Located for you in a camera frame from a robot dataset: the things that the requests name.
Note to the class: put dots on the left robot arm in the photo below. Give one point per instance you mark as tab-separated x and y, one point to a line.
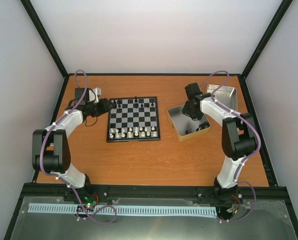
50	149

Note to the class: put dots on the white king piece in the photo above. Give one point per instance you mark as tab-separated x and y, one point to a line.
136	132

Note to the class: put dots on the black silver chess board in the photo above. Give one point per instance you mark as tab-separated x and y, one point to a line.
129	116

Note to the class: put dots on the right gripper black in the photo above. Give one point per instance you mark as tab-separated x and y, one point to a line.
185	111

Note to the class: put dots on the light blue cable duct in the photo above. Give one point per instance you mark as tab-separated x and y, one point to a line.
125	210

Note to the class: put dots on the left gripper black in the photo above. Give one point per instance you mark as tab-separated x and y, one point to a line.
104	107

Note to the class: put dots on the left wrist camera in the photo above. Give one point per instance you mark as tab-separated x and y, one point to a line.
94	94

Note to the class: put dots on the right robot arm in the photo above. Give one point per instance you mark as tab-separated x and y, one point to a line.
240	140

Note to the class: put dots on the metal base plate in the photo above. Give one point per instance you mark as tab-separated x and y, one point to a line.
260	220

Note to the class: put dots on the yellow metal tin box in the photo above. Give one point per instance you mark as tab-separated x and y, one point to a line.
184	127

